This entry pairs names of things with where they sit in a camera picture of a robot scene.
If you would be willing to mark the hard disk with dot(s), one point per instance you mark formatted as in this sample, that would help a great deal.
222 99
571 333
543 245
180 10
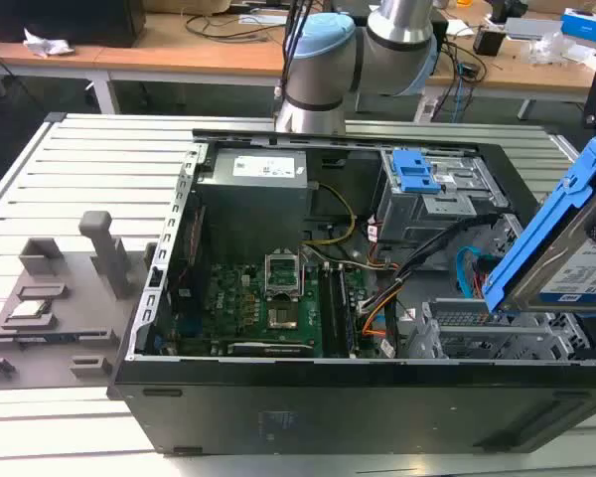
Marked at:
551 248

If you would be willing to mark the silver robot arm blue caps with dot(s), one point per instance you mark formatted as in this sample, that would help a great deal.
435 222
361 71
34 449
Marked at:
323 64

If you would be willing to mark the blue disk carrier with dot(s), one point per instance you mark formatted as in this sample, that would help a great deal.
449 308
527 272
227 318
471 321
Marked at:
414 171

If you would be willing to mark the metal disk bay cage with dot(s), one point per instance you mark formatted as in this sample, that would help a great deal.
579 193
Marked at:
427 208

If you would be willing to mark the silver perforated disk bay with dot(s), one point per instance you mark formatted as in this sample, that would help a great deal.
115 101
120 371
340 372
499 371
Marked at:
496 333

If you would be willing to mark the clear plastic bag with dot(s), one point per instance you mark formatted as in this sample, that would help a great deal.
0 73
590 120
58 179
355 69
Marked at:
553 47

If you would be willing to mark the blue and white box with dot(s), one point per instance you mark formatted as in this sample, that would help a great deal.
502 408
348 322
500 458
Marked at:
588 22

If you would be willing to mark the small black box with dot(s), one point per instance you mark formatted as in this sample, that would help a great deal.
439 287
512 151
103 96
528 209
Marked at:
490 41

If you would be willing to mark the black RAM stick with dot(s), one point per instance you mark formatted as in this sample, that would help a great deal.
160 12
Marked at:
348 313

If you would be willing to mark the grey power supply unit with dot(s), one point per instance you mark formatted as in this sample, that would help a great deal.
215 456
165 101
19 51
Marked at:
258 189

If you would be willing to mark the CPU socket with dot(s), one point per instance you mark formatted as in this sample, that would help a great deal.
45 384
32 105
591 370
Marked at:
283 275

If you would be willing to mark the black open PC case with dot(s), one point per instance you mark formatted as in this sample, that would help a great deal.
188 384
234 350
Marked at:
328 407

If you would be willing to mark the black graphics card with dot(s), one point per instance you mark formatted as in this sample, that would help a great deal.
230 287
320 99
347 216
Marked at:
270 349

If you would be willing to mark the wooden desk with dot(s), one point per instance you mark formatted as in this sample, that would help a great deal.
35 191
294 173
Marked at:
179 54

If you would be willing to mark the green motherboard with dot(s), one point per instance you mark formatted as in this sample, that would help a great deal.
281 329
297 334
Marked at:
238 308

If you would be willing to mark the large black box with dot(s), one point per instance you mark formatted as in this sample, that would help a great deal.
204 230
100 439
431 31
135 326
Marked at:
64 20

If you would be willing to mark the crumpled white paper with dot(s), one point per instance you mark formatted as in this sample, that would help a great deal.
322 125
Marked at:
47 45

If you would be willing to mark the grey parts rack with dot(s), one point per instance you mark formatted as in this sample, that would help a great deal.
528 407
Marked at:
64 318

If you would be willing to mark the silver CPU chip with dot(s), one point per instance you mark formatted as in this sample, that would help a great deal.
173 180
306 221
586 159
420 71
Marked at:
28 309

